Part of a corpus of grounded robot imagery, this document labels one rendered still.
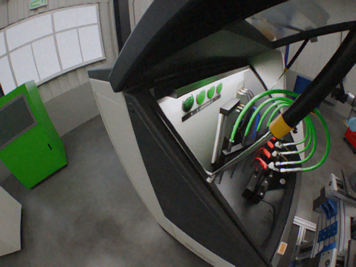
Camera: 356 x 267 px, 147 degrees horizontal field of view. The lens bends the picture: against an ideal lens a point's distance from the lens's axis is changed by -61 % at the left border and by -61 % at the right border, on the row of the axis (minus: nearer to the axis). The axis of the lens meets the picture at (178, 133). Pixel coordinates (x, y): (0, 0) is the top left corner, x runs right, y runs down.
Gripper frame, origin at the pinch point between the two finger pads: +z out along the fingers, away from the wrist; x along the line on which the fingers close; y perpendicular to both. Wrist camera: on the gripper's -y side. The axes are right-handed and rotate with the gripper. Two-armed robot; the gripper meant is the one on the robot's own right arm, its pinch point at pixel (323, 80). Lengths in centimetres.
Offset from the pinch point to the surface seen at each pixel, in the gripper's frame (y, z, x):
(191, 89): -11, 12, -97
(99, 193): 119, 103, -203
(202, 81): -11, 14, -92
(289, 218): 41, -26, -71
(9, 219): 68, 73, -362
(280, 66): -6.3, 19.7, -37.7
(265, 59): -8.6, 27.5, -40.6
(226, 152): 25, 16, -81
